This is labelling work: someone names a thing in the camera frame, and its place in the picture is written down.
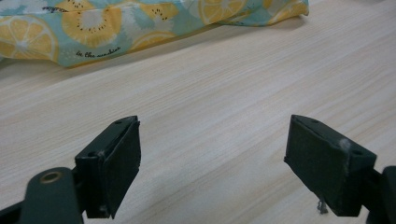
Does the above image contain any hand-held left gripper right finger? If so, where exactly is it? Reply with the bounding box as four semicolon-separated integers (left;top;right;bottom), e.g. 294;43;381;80
283;114;377;217

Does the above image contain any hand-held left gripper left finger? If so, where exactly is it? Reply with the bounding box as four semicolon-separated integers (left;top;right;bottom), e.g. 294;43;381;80
74;115;142;219

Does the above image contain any lemon print cloth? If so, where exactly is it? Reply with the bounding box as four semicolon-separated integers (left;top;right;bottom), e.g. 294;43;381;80
0;0;310;68

